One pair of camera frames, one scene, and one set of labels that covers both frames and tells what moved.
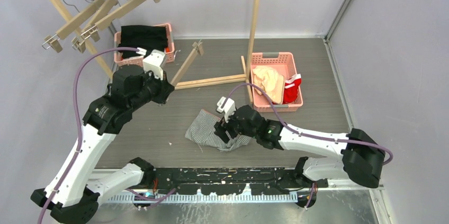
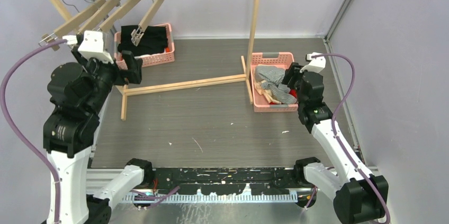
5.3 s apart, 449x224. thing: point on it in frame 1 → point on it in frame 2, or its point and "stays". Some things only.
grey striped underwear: [201, 130] → [271, 78]
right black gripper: [220, 132] → [293, 71]
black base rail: [235, 181] stays
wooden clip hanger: [198, 50] → [138, 33]
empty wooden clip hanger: [54, 41] stays
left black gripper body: [154, 88] → [105, 75]
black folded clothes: [147, 37] stays
